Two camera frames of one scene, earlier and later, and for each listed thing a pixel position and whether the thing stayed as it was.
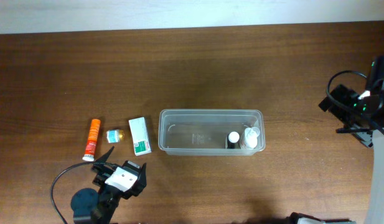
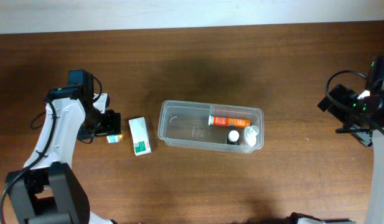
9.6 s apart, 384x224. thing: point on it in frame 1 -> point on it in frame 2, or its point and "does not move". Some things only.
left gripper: [140, 181] -> [112, 126]
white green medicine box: [139, 132] does not move
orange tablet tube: [92, 142] -> [228, 121]
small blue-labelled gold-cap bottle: [115, 135] does not move
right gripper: [361, 134] does not move
